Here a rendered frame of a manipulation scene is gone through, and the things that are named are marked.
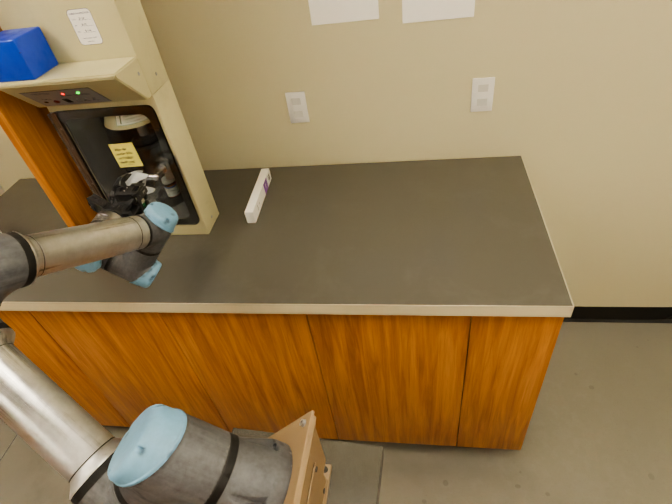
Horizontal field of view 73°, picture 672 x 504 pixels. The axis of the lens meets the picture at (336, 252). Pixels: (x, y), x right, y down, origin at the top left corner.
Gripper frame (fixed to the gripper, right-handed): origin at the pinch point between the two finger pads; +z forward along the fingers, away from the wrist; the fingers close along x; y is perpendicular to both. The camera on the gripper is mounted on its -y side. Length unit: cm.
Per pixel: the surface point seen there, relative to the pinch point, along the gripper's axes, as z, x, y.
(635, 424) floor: -4, -120, 162
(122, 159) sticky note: 4.0, 3.7, -5.6
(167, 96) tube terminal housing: 11.9, 17.8, 10.9
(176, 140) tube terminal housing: 7.8, 6.6, 10.9
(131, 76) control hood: -0.3, 28.1, 10.9
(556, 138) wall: 48, -22, 126
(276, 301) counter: -24, -26, 40
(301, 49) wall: 48, 15, 42
